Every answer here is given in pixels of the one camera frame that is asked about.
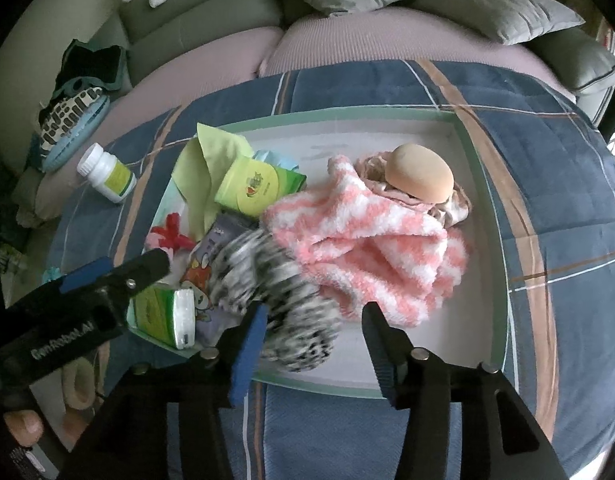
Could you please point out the leopard print cloth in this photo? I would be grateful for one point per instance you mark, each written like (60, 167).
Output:
(287, 300)

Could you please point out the green tissue pack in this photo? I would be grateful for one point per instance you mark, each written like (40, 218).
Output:
(157, 312)
(252, 185)

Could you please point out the purple cartoon packet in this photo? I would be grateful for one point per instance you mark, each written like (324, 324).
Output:
(207, 270)

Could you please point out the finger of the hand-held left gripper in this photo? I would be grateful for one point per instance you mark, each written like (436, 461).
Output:
(84, 274)
(137, 271)

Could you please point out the blue plaid blanket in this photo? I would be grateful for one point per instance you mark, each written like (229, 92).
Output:
(537, 160)

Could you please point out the pink sofa seat cover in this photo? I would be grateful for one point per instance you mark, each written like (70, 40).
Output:
(337, 40)

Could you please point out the beige slipper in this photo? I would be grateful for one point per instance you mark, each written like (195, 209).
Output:
(69, 385)

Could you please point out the dark teal cloth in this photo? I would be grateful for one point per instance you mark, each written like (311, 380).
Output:
(102, 65)

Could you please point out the blue face mask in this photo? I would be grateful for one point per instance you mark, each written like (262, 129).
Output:
(280, 160)

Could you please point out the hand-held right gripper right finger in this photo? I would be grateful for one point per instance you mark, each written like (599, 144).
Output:
(382, 355)

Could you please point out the red bow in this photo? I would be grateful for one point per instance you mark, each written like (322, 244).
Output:
(170, 232)

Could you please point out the grey green leather sofa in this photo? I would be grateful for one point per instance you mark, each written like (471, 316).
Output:
(187, 15)

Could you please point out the light blue inflatable cushion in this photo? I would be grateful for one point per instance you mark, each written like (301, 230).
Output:
(74, 147)

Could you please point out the person's left hand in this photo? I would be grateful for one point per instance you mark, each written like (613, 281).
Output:
(24, 426)

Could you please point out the pink and white fuzzy cloth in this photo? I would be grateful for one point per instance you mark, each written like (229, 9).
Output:
(367, 240)

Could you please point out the white box with teal rim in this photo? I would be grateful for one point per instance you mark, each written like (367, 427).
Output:
(467, 320)

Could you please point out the light green cloth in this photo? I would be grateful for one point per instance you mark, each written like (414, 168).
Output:
(202, 160)

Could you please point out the grey pillow with dark piping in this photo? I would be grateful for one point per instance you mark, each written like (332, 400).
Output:
(577, 55)

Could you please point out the white plastic bottle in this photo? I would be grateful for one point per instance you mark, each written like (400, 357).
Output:
(109, 172)

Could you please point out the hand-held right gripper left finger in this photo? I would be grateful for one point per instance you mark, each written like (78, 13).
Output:
(247, 355)

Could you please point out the long grey pillow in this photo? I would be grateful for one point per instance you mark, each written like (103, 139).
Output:
(497, 10)

